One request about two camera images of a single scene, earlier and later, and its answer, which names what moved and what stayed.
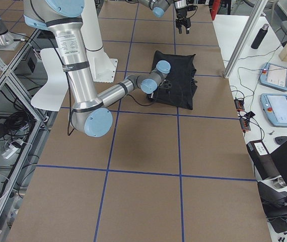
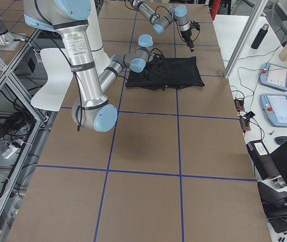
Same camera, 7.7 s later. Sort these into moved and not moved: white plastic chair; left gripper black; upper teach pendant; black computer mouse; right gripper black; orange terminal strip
Moved: left gripper black; right gripper black
Not moved: white plastic chair; upper teach pendant; black computer mouse; orange terminal strip
